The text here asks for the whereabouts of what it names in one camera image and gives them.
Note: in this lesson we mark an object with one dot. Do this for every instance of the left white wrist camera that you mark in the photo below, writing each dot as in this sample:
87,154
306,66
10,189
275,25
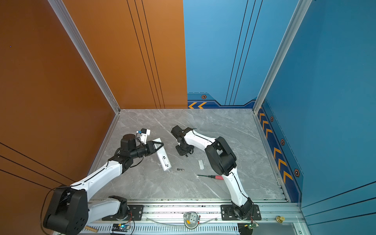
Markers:
141,135

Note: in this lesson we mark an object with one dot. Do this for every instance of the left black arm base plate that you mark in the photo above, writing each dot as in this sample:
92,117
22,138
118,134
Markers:
133,212

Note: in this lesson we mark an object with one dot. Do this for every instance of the white remote control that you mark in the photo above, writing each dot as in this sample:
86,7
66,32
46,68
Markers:
162,155

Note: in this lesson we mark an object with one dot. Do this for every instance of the wooden mallet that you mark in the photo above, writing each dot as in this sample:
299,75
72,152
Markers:
91,229

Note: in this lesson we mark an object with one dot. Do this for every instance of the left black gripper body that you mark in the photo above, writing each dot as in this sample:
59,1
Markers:
149,151

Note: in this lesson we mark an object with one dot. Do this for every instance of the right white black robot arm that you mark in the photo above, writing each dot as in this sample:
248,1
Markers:
222,160

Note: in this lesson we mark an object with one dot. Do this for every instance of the white battery cover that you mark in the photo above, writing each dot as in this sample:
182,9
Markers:
201,164

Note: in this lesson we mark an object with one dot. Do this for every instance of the brass knob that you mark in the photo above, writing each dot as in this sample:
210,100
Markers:
280,219

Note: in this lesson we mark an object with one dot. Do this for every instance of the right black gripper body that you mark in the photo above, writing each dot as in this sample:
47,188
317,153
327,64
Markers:
182,150

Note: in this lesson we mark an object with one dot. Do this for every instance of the round grey power socket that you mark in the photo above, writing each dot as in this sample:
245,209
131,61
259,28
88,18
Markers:
191,220

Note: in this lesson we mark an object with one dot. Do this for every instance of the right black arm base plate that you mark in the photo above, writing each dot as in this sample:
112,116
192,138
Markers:
228,213

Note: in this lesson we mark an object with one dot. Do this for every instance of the red handled screwdriver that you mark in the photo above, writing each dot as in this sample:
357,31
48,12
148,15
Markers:
217,177

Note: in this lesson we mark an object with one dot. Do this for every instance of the right small circuit board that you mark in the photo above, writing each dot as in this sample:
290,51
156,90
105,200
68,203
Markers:
251,225

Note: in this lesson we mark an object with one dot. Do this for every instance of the green circuit board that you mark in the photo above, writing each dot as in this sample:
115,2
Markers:
120,228

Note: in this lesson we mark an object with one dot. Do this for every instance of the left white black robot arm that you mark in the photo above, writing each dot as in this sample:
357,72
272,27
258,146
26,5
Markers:
71,207

